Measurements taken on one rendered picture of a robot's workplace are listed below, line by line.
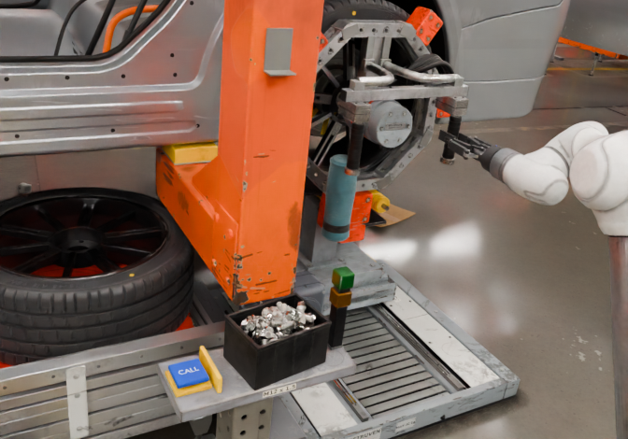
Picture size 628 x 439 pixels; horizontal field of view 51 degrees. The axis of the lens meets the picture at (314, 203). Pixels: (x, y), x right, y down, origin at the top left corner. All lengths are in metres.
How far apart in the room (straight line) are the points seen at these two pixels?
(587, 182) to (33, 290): 1.26
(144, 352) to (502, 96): 1.59
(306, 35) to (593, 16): 3.16
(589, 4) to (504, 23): 2.00
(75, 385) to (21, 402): 0.12
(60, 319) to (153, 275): 0.25
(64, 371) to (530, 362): 1.61
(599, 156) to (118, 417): 1.29
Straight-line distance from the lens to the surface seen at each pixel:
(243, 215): 1.49
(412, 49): 2.09
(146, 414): 1.83
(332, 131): 2.14
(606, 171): 1.16
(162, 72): 1.90
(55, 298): 1.72
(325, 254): 2.40
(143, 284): 1.75
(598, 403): 2.49
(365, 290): 2.41
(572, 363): 2.63
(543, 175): 1.73
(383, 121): 1.91
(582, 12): 4.47
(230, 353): 1.54
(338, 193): 1.96
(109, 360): 1.69
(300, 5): 1.39
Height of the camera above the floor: 1.43
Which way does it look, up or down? 25 degrees down
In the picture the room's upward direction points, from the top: 6 degrees clockwise
